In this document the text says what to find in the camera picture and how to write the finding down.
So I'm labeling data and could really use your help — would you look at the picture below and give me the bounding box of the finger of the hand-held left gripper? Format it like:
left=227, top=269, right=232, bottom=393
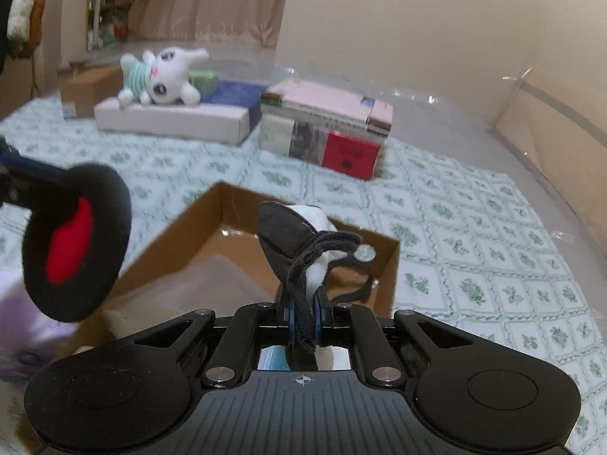
left=0, top=151, right=77, bottom=185
left=0, top=177, right=36, bottom=210

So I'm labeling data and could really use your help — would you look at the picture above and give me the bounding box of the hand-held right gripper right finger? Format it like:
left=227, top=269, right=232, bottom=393
left=313, top=289, right=480, bottom=392

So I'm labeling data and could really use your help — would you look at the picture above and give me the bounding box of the purple tissue box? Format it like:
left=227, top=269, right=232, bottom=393
left=0, top=265, right=82, bottom=380

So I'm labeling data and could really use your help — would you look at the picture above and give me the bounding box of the brown cardboard box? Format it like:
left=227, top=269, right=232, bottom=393
left=71, top=181, right=400, bottom=356

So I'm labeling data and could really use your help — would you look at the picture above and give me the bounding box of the thin dark-edged book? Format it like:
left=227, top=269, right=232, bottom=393
left=261, top=99, right=392, bottom=140

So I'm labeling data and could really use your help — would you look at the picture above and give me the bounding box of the pink cover book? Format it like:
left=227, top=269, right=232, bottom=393
left=260, top=80, right=394, bottom=134

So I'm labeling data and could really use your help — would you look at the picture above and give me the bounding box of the black face mask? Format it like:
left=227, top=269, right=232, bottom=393
left=257, top=201, right=377, bottom=354

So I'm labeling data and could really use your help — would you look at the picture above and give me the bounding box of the black garment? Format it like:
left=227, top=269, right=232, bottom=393
left=0, top=0, right=24, bottom=73

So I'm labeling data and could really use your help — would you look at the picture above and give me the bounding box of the beige curtain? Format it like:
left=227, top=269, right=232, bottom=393
left=126, top=0, right=295, bottom=49

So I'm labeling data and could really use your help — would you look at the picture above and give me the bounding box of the small green box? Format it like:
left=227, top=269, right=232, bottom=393
left=189, top=70, right=220, bottom=98

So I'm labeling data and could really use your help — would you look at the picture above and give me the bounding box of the black red earmuff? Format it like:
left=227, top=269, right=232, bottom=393
left=21, top=163, right=132, bottom=323

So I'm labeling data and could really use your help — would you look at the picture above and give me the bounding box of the green patterned bed sheet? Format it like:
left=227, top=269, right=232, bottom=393
left=0, top=97, right=607, bottom=437

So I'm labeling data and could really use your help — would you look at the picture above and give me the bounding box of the brown coat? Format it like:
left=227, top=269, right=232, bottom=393
left=27, top=0, right=49, bottom=49

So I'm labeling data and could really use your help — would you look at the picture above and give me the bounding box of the cluttered shelf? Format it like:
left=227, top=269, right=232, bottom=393
left=85, top=0, right=138, bottom=51

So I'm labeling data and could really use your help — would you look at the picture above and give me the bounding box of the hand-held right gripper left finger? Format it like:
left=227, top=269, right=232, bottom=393
left=118, top=289, right=297, bottom=387

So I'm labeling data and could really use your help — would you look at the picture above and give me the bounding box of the small closed cardboard box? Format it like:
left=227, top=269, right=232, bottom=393
left=61, top=64, right=126, bottom=119

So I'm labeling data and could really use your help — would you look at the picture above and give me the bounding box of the white plush cat toy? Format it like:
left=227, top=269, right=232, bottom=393
left=118, top=46, right=209, bottom=106

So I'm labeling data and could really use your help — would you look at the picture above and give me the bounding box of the clear plastic sheet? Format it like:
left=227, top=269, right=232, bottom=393
left=209, top=47, right=607, bottom=228

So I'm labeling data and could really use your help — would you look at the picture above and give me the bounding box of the flat blue white box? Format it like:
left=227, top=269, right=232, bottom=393
left=93, top=78, right=271, bottom=145

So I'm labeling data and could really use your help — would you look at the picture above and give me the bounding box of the white puffer jacket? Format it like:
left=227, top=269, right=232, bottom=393
left=7, top=0, right=41, bottom=41

